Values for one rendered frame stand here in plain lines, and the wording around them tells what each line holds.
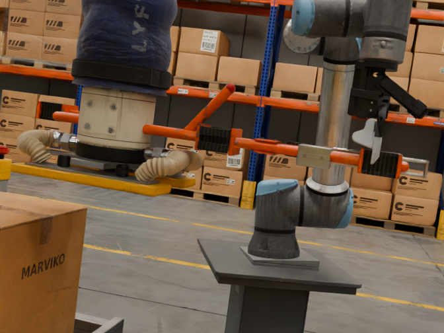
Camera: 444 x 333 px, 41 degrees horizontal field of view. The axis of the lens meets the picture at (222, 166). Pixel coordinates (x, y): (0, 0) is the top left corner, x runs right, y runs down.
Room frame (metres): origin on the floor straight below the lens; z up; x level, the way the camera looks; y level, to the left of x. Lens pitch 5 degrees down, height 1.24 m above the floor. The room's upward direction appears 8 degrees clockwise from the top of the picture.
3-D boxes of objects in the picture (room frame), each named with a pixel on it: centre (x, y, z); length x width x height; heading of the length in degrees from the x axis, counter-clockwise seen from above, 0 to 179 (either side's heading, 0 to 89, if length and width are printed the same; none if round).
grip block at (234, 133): (1.33, 0.01, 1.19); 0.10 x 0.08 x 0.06; 166
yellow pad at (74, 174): (1.30, 0.28, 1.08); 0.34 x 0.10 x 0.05; 76
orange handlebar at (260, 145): (1.46, 0.04, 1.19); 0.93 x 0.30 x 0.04; 76
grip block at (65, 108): (1.71, 0.49, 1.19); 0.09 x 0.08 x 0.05; 166
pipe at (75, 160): (1.39, 0.26, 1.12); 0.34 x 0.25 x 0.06; 76
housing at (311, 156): (1.28, -0.19, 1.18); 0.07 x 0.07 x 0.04; 76
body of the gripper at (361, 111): (1.26, -0.29, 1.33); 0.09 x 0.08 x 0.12; 76
